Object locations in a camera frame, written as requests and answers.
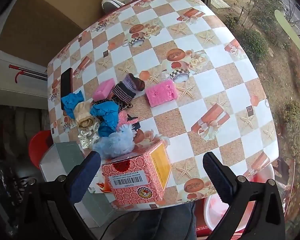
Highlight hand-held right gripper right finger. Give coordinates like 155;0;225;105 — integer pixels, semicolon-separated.
202;152;287;240

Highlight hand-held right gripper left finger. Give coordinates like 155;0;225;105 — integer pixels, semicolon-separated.
20;151;102;240

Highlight grey cardboard box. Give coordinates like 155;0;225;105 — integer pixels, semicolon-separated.
39;141;115;228

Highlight blue nonwoven cloth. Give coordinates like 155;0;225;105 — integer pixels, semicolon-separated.
61;90;85;119
90;101;120;137

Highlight pink foam sponge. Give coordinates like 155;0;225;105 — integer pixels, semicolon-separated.
93;78;116;101

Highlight purple knitted bootie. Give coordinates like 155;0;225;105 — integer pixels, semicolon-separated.
112;73;146;103

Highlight thick pink sponge with holes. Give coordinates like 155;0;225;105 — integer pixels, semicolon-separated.
145;81;179;108

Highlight floral tissue pack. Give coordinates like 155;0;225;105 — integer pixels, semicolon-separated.
88;169;115;195

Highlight red translucent plastic basin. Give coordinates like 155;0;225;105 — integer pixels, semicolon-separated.
195;160;277;238

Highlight white polka dot scrunchie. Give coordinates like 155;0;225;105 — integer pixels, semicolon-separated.
77;120;102;149

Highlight light blue fluffy pompom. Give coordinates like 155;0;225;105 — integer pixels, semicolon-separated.
93;125;135;159

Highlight pink patterned cardboard box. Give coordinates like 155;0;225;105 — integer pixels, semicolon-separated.
101;140;172;208

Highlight red plastic stool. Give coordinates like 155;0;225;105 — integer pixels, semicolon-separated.
29;130;54;169

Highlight beige sock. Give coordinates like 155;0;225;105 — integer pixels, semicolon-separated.
73;102;93;128

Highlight person's dark pants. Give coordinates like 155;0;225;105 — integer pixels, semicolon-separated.
120;201;198;240

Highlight leopard print scrunchie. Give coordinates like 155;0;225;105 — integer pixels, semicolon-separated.
91;97;133;112

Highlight checkered patterned table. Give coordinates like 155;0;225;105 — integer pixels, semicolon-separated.
47;0;280;212

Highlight black red smartphone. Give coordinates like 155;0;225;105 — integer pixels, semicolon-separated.
60;67;73;110

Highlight brown cardboard sheet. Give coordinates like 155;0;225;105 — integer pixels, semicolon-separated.
0;0;110;68

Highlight cream quilted slipper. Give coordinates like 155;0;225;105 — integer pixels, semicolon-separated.
101;0;130;13

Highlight red handled metal tool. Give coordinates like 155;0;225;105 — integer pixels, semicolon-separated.
9;64;48;83

